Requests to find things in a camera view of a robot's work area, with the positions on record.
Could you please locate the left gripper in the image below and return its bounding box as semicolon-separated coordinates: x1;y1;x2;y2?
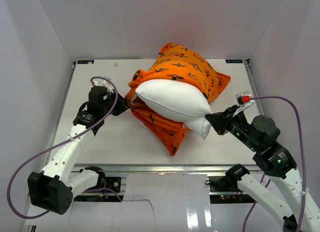
100;88;132;117

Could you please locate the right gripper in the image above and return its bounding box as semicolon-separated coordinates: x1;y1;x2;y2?
205;104;260;152

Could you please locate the white pillow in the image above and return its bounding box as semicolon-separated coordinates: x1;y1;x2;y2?
135;79;212;139

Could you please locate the orange patterned pillowcase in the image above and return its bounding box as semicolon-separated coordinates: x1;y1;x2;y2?
125;43;231;156

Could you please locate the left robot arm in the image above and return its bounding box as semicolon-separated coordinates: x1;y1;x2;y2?
27;85;128;214

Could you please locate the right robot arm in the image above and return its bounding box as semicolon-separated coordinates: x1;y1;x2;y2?
205;105;320;231

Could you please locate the right blue label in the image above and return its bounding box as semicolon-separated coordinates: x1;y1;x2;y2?
225;59;243;64

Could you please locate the blue label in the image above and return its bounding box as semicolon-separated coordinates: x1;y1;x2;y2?
76;60;95;65
225;59;243;64

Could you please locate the left blue label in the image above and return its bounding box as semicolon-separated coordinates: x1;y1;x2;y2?
76;60;95;65

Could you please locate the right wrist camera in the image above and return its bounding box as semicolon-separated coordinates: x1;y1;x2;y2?
233;91;255;117

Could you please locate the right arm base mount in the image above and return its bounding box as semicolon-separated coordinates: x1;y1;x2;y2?
204;176;254;203

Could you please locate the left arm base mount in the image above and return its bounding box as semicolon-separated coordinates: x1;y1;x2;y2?
72;166;123;202

